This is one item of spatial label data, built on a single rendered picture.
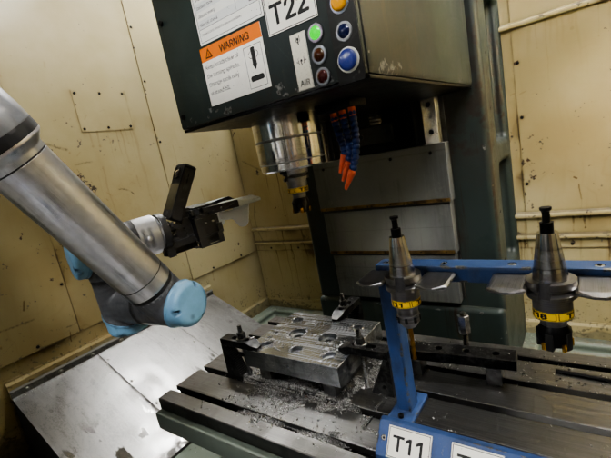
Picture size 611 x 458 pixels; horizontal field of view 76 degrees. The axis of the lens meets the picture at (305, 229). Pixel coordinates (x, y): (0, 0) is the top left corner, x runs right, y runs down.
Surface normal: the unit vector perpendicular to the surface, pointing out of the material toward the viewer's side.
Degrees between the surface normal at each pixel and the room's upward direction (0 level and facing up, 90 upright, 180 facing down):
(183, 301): 91
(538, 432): 0
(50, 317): 90
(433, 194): 89
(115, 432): 24
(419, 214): 90
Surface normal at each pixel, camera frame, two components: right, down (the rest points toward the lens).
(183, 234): 0.63, 0.03
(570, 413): -0.19, -0.97
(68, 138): 0.80, -0.04
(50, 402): 0.15, -0.90
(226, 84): -0.57, 0.26
